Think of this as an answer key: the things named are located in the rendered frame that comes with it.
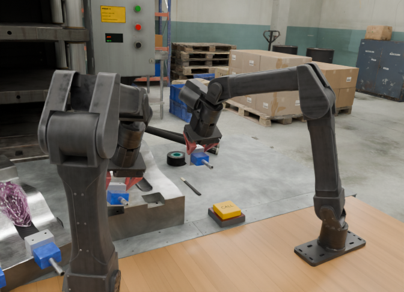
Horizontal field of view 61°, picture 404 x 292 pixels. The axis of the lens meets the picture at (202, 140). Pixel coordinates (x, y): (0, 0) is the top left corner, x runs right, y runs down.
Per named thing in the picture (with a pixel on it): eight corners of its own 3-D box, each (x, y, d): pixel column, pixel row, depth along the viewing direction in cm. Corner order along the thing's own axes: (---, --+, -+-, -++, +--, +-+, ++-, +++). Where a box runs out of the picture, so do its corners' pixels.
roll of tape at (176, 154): (165, 159, 139) (165, 151, 138) (183, 158, 141) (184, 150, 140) (169, 167, 132) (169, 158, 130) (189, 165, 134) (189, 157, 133)
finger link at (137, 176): (103, 180, 87) (110, 152, 82) (130, 180, 91) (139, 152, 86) (107, 200, 82) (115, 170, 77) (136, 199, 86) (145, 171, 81)
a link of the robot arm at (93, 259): (84, 277, 62) (65, 106, 50) (119, 280, 62) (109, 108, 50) (69, 305, 57) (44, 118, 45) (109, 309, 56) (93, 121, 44)
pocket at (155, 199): (165, 211, 91) (165, 199, 90) (146, 215, 89) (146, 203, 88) (159, 203, 95) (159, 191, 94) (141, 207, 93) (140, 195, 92)
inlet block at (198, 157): (218, 174, 101) (219, 157, 99) (204, 177, 99) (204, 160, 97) (198, 160, 112) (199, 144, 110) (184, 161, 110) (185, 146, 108)
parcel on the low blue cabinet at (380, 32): (391, 40, 699) (394, 26, 689) (380, 40, 686) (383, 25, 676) (374, 39, 735) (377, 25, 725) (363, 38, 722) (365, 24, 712)
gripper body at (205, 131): (182, 128, 102) (188, 110, 97) (212, 125, 106) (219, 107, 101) (190, 145, 98) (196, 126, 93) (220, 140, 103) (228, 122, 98)
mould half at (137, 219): (184, 223, 96) (185, 180, 91) (88, 247, 84) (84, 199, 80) (132, 160, 137) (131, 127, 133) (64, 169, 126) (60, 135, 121)
